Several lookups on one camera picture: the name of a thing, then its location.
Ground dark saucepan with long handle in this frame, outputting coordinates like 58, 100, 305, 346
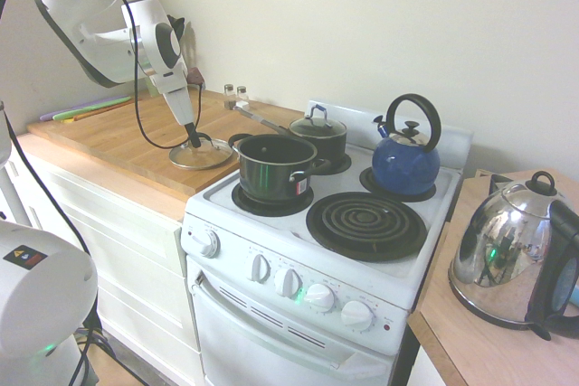
233, 104, 348, 165

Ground large black coil burner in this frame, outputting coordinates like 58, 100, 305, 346
306, 191, 429, 263

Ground black stove burner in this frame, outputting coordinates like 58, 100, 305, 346
231, 182, 315, 218
359, 165, 439, 203
311, 153, 353, 175

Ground white kitchen cabinet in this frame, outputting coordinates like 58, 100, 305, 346
0, 146, 203, 386

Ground chrome electric kettle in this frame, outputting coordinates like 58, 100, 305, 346
448, 170, 579, 342

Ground glass lid with blue handle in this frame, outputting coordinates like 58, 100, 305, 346
288, 104, 348, 138

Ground blue stovetop kettle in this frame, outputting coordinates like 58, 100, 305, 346
371, 93, 442, 196

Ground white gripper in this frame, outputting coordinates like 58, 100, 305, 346
145, 67, 204, 148

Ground white electric stove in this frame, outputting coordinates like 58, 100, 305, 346
180, 99, 475, 386

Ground glass lid with black handle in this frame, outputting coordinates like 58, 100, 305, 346
168, 132, 240, 172

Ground large dark two-handled pot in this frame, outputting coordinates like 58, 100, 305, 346
228, 133, 334, 204

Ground white stove knob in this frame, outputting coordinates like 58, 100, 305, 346
340, 299, 375, 331
195, 228, 222, 259
302, 284, 336, 314
273, 268, 302, 299
247, 253, 271, 282

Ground white oven door handle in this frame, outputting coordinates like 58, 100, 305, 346
189, 268, 345, 372

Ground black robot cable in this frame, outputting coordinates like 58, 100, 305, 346
0, 0, 150, 386
88, 0, 205, 151

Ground wooden countertop board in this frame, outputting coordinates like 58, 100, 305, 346
26, 86, 305, 193

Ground green knife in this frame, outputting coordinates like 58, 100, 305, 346
52, 97, 133, 122

